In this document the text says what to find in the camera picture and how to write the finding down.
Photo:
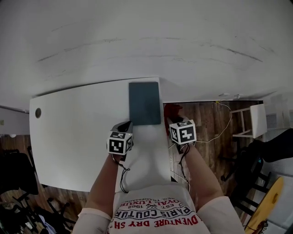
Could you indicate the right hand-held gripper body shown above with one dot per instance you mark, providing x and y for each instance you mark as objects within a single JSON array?
[{"x": 186, "y": 134}]

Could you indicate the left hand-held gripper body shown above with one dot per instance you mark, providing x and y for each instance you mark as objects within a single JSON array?
[{"x": 117, "y": 145}]

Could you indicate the red object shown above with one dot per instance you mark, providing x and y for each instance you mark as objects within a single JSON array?
[{"x": 170, "y": 109}]

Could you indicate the dark teal rectangular mat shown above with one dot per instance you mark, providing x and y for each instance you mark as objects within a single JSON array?
[{"x": 144, "y": 102}]

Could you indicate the person's left forearm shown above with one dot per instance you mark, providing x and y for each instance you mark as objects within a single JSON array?
[{"x": 103, "y": 182}]

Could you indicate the person's right forearm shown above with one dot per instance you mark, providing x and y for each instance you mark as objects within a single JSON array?
[{"x": 199, "y": 173}]

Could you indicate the white printed shirt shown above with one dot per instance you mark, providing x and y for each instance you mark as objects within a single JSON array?
[{"x": 148, "y": 194}]

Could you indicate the white stool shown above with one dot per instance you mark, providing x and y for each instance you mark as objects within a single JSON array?
[{"x": 257, "y": 118}]

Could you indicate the white vent grille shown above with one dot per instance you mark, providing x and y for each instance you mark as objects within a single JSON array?
[{"x": 271, "y": 121}]

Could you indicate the black chair caster base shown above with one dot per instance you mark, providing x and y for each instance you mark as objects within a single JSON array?
[{"x": 60, "y": 210}]

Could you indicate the black office chair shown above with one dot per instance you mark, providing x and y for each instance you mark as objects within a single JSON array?
[
  {"x": 274, "y": 148},
  {"x": 16, "y": 171}
]

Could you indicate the pale blue cloth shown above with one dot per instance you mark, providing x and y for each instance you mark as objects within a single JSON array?
[{"x": 45, "y": 222}]

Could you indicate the yellow round board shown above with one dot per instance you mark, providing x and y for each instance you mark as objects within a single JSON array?
[{"x": 270, "y": 201}]

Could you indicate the white wall outlet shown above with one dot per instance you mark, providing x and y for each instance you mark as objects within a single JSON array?
[{"x": 229, "y": 95}]

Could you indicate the beige wall socket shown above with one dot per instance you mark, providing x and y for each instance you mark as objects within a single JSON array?
[{"x": 1, "y": 122}]

